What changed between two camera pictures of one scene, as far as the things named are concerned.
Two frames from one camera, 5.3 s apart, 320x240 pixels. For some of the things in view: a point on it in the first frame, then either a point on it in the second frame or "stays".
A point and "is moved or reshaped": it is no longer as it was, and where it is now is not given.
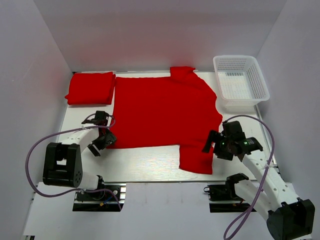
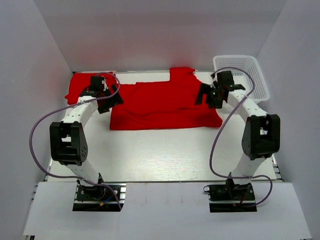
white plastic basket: (241, 82) stays
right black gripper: (214, 136) → (204, 89)
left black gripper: (110, 138) → (115, 100)
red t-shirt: (179, 111) is moved or reshaped
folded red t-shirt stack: (91, 88) stays
